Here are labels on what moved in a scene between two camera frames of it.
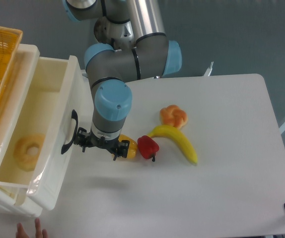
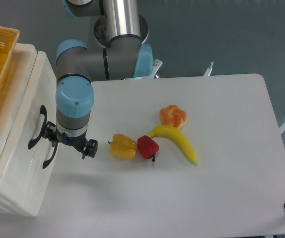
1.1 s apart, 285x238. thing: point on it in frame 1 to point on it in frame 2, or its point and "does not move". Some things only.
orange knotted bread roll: x=172 y=115 does not move
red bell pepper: x=148 y=147 does not move
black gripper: x=84 y=139 to x=88 y=147
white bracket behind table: x=209 y=70 does not move
